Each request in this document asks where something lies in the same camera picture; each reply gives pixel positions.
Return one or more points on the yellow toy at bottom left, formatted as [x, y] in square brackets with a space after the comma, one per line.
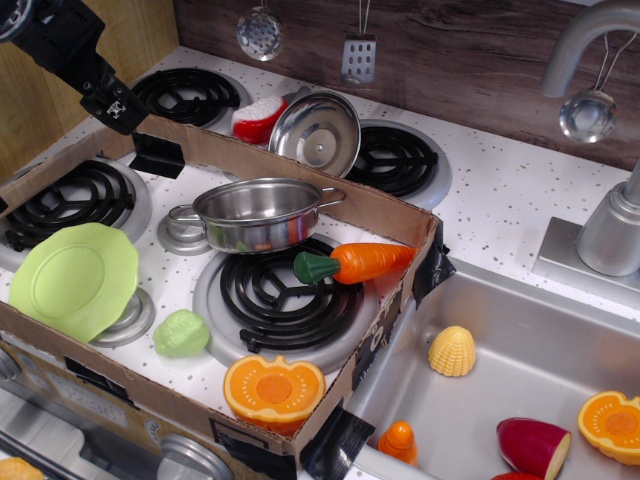
[15, 468]

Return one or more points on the stainless steel pot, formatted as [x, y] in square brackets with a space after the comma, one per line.
[258, 216]

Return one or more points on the hanging steel ladle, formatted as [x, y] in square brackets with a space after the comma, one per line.
[591, 115]

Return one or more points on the red white toy mushroom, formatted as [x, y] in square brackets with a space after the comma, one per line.
[254, 123]

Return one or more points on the black back left burner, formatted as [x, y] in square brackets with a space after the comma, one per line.
[193, 96]

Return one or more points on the red toy apple slice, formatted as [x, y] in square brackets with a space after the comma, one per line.
[533, 447]

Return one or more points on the orange pumpkin half in fence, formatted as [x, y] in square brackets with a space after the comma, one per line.
[274, 395]

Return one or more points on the yellow toy corn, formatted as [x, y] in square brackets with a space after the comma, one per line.
[452, 352]

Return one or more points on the orange pumpkin half in sink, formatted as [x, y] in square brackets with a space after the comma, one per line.
[609, 422]

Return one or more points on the orange toy carrot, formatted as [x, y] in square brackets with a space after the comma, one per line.
[353, 263]

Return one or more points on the brown cardboard fence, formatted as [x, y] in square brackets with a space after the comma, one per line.
[186, 398]

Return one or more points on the steel pot lid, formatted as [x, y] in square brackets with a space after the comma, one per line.
[320, 130]

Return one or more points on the light green plastic plate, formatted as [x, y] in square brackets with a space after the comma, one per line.
[78, 281]

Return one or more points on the black front right burner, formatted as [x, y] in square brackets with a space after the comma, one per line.
[254, 304]

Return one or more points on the silver stove knob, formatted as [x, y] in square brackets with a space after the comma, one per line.
[183, 458]

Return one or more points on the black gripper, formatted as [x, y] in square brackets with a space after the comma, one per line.
[63, 40]

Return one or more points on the hanging steel slotted spatula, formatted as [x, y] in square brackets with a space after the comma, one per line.
[359, 52]

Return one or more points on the silver sink basin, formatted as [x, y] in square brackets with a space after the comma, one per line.
[539, 355]

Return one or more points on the red toy at bottom edge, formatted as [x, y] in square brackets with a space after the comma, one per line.
[515, 475]

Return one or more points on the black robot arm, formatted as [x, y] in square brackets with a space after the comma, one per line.
[16, 20]

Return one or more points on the silver faucet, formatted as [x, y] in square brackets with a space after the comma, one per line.
[602, 256]

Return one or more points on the hanging steel skimmer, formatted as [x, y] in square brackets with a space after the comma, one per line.
[260, 33]

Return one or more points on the black back right burner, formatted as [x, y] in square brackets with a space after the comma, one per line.
[403, 162]

